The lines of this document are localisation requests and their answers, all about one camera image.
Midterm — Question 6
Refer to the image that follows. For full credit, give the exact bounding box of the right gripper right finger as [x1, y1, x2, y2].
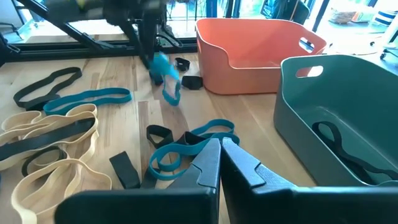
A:
[221, 137, 398, 224]

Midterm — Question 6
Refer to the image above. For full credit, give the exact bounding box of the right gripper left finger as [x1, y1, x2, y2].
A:
[54, 138, 222, 224]

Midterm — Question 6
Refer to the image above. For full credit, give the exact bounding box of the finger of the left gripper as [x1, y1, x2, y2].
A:
[139, 52, 154, 70]
[149, 70, 165, 86]

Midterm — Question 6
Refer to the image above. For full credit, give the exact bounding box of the large wide blue rubber band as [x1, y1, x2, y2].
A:
[147, 119, 241, 182]

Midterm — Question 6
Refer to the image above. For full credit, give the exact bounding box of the long black rubber band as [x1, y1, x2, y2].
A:
[0, 117, 96, 162]
[312, 121, 398, 186]

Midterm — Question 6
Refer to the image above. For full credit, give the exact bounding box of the small black rubber band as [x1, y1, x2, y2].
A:
[21, 146, 68, 178]
[181, 75, 204, 91]
[175, 131, 206, 147]
[146, 124, 175, 150]
[174, 57, 192, 72]
[140, 167, 162, 189]

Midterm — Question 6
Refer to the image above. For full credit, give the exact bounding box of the long blue rubber band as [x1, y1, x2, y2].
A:
[43, 87, 132, 116]

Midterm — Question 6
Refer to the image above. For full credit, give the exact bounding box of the large thin black rubber band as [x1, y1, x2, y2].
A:
[13, 67, 83, 111]

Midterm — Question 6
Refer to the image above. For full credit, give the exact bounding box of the slate grey plastic basket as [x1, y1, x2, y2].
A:
[273, 54, 398, 187]

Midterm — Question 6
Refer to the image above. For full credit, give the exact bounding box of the orange plastic basket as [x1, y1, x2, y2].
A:
[195, 17, 328, 95]

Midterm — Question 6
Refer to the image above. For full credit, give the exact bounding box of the dark backpack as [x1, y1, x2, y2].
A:
[260, 0, 311, 26]

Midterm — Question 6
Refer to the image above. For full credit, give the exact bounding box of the stack of cardboard sheets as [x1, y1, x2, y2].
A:
[328, 7, 357, 25]

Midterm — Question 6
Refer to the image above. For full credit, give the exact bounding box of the blue white striped object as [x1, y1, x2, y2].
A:
[374, 10, 398, 27]

